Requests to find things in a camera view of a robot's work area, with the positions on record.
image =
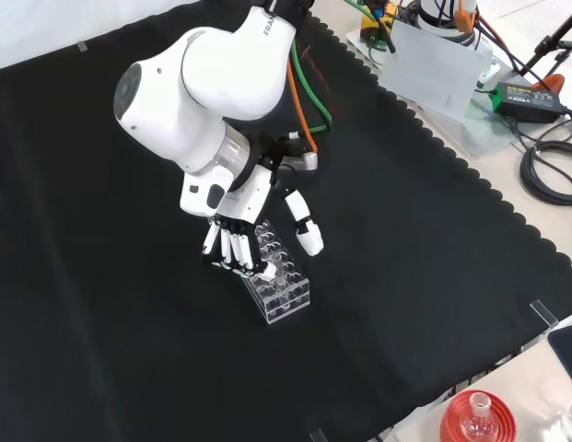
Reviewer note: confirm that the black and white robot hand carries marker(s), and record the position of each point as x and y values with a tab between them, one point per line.
244	198

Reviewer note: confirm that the clear glass test tube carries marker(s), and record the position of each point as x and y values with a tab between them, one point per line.
279	276

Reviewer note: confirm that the clear test tube rack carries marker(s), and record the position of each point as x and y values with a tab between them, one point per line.
285	299

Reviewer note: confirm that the black cloth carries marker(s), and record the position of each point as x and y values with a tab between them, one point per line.
83	276

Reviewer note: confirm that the clear cloth clip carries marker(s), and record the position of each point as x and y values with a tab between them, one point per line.
543	314
83	46
318	435

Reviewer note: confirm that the yellow stop button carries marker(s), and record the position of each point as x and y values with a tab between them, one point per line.
377	20

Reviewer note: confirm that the pale board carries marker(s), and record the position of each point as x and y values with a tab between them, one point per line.
433	69

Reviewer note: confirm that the black power adapter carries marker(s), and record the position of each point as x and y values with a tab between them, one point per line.
527	102

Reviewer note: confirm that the round-bottom glass flask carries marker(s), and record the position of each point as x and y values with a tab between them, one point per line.
476	421

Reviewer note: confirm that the black tripod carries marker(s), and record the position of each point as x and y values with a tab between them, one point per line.
548	41

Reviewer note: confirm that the dark flat tablet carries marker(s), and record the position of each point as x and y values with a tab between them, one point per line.
566	350

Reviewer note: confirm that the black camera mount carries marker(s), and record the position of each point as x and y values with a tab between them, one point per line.
267	147

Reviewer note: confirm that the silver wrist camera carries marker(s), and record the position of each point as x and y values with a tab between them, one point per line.
306	161

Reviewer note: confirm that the grey base plate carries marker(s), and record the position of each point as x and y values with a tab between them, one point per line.
483	138

